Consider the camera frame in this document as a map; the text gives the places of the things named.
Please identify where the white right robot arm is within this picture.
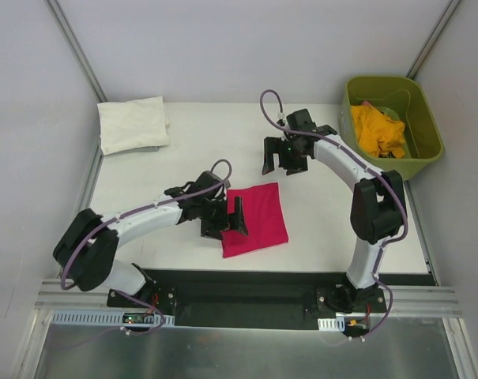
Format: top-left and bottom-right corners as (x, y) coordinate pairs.
(262, 109), (408, 313)

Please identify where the white cable duct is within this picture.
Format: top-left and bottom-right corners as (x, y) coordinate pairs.
(318, 317), (345, 332)
(52, 310), (175, 328)

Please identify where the yellow t shirt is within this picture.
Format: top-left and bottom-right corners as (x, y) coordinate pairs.
(351, 103), (406, 159)

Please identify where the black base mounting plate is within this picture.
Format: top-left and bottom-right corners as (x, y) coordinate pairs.
(104, 268), (393, 328)

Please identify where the right white cable duct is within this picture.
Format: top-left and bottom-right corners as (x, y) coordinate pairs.
(318, 317), (345, 332)

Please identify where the folded white t shirt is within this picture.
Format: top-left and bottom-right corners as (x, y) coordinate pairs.
(97, 96), (170, 156)

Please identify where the magenta t shirt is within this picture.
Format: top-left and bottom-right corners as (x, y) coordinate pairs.
(222, 182), (289, 258)

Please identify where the left white cable duct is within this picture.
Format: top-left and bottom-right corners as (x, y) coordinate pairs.
(52, 310), (175, 328)

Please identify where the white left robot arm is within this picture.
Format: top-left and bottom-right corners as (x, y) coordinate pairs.
(53, 171), (249, 307)

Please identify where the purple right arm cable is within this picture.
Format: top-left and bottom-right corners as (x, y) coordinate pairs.
(260, 89), (410, 347)

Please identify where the aluminium extrusion rail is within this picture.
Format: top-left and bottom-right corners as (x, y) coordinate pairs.
(35, 279), (109, 310)

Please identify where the olive green plastic bin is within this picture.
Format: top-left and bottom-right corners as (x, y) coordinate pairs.
(339, 76), (444, 181)

